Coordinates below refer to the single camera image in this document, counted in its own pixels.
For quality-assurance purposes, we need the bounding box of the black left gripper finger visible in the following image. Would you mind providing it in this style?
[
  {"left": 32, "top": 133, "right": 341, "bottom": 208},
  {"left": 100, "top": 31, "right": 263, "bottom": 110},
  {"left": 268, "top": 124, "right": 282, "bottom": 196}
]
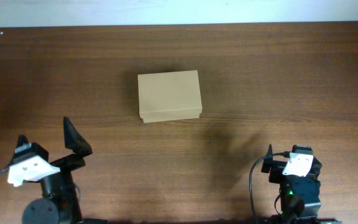
[
  {"left": 63, "top": 116, "right": 93, "bottom": 157},
  {"left": 16, "top": 134, "right": 29, "bottom": 149}
]

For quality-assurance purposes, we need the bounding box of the brown cardboard box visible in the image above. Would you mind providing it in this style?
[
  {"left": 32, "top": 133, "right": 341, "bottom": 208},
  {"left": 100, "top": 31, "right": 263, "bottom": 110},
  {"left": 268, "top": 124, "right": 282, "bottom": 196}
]
[{"left": 138, "top": 70, "right": 203, "bottom": 123}]

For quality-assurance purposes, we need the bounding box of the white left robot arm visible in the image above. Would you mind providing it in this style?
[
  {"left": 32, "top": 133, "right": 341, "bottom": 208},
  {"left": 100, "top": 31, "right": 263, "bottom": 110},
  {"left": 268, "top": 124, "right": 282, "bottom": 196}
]
[{"left": 7, "top": 116, "right": 108, "bottom": 224}]

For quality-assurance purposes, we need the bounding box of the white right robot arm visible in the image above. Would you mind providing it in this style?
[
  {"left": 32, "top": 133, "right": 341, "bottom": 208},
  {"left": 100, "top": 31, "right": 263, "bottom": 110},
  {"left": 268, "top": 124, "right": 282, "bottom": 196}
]
[{"left": 261, "top": 145, "right": 322, "bottom": 223}]

